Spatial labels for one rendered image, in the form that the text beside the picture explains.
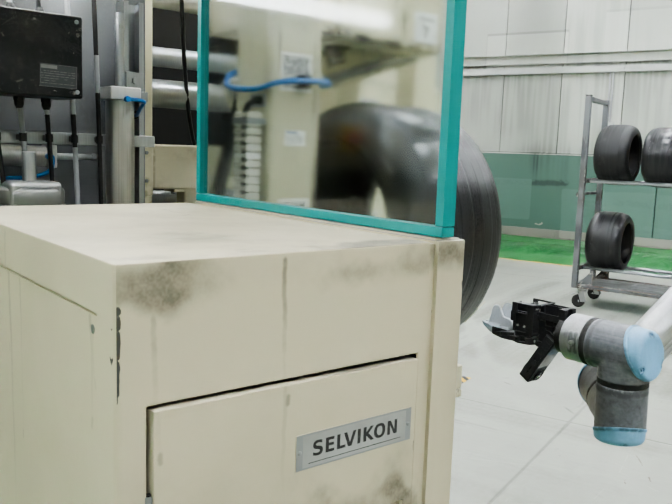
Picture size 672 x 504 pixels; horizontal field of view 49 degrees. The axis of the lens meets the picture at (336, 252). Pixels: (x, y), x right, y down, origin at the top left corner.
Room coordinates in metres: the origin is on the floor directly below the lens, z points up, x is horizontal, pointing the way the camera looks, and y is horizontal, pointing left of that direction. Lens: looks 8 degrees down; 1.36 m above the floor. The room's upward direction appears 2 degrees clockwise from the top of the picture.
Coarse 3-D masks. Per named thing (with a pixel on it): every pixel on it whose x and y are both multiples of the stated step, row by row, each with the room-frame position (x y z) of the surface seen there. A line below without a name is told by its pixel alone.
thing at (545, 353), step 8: (544, 344) 1.42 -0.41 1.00; (552, 344) 1.40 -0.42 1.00; (536, 352) 1.43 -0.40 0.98; (544, 352) 1.41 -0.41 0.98; (552, 352) 1.42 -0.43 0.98; (528, 360) 1.44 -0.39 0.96; (536, 360) 1.43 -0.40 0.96; (544, 360) 1.42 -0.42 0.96; (528, 368) 1.44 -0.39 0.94; (536, 368) 1.43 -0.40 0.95; (544, 368) 1.45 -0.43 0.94; (528, 376) 1.44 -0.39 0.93; (536, 376) 1.44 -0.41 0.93
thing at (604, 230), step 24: (600, 144) 6.71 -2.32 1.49; (624, 144) 6.60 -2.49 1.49; (648, 144) 6.49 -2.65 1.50; (600, 168) 6.71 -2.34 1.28; (624, 168) 6.62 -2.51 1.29; (648, 168) 6.47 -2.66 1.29; (600, 192) 7.21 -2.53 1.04; (576, 216) 6.76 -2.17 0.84; (600, 216) 6.79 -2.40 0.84; (624, 216) 6.74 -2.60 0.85; (576, 240) 6.75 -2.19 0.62; (600, 240) 6.63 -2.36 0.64; (624, 240) 7.09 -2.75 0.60; (576, 264) 6.74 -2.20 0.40; (600, 264) 6.71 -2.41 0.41; (624, 264) 6.78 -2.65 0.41; (600, 288) 6.62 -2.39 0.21; (624, 288) 6.66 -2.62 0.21; (648, 288) 6.72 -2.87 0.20
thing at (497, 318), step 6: (498, 306) 1.51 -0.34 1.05; (492, 312) 1.52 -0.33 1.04; (498, 312) 1.51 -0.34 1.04; (492, 318) 1.52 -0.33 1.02; (498, 318) 1.51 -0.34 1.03; (504, 318) 1.49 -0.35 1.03; (486, 324) 1.53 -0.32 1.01; (492, 324) 1.51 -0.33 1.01; (498, 324) 1.50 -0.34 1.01; (504, 324) 1.49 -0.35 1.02; (510, 324) 1.48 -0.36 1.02
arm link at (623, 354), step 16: (592, 320) 1.35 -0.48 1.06; (608, 320) 1.34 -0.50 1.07; (592, 336) 1.32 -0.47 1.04; (608, 336) 1.29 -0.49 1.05; (624, 336) 1.27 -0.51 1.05; (640, 336) 1.26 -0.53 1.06; (656, 336) 1.28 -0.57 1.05; (592, 352) 1.31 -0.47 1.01; (608, 352) 1.28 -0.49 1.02; (624, 352) 1.26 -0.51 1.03; (640, 352) 1.25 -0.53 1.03; (656, 352) 1.27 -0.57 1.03; (608, 368) 1.28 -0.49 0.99; (624, 368) 1.26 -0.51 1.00; (640, 368) 1.24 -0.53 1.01; (656, 368) 1.27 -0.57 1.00; (624, 384) 1.27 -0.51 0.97; (640, 384) 1.27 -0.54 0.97
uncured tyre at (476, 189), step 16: (464, 144) 1.66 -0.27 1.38; (464, 160) 1.62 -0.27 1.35; (480, 160) 1.65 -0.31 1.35; (464, 176) 1.59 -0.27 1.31; (480, 176) 1.62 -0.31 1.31; (464, 192) 1.57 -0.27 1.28; (480, 192) 1.60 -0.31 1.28; (496, 192) 1.65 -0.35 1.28; (464, 208) 1.56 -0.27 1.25; (480, 208) 1.59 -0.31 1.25; (496, 208) 1.63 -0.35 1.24; (464, 224) 1.55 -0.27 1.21; (480, 224) 1.58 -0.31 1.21; (496, 224) 1.62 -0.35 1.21; (480, 240) 1.58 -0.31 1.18; (496, 240) 1.62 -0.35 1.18; (464, 256) 1.56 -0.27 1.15; (480, 256) 1.59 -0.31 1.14; (496, 256) 1.63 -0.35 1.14; (464, 272) 1.57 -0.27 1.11; (480, 272) 1.60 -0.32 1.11; (464, 288) 1.59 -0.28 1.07; (480, 288) 1.62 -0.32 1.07; (464, 304) 1.62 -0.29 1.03; (464, 320) 1.69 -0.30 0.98
